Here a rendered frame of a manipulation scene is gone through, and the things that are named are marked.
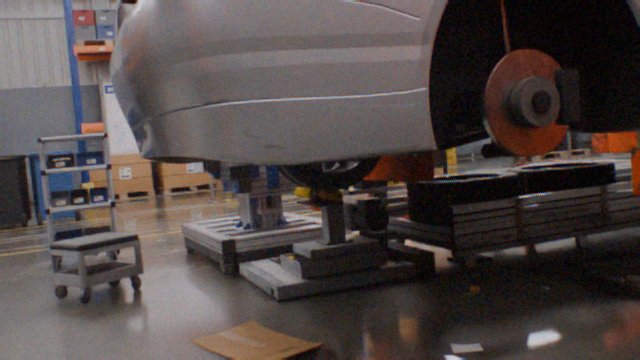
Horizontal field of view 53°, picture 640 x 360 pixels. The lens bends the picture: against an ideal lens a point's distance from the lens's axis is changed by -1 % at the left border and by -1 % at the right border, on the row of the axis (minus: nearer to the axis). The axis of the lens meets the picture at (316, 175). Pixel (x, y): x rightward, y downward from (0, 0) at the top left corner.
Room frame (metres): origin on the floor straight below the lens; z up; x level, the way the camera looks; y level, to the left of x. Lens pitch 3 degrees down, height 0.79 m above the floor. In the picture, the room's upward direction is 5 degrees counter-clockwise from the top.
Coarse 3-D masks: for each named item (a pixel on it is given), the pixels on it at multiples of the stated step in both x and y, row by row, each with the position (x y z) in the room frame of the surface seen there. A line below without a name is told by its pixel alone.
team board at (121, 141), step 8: (104, 88) 9.18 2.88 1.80; (112, 88) 9.22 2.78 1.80; (104, 96) 9.18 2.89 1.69; (112, 96) 9.22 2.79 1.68; (104, 104) 9.17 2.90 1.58; (112, 104) 9.22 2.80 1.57; (104, 112) 9.17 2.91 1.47; (112, 112) 9.21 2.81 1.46; (120, 112) 9.26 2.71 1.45; (104, 120) 9.16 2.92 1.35; (112, 120) 9.21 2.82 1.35; (120, 120) 9.25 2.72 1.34; (112, 128) 9.21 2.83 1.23; (120, 128) 9.25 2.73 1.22; (128, 128) 9.29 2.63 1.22; (112, 136) 9.20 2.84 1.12; (120, 136) 9.24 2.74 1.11; (128, 136) 9.29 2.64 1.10; (112, 144) 9.20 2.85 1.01; (120, 144) 9.24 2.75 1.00; (128, 144) 9.28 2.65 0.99; (136, 144) 9.33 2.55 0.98; (112, 152) 9.19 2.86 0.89; (120, 152) 9.23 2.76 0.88; (128, 152) 9.28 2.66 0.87; (136, 152) 9.32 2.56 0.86; (112, 184) 9.17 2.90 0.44
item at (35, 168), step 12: (36, 156) 8.56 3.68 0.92; (36, 168) 8.57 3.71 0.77; (36, 180) 8.57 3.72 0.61; (60, 180) 8.71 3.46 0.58; (72, 180) 8.79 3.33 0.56; (36, 192) 8.65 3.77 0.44; (36, 204) 8.78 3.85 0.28; (36, 216) 8.62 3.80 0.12; (60, 216) 8.69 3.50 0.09; (72, 216) 8.77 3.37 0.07
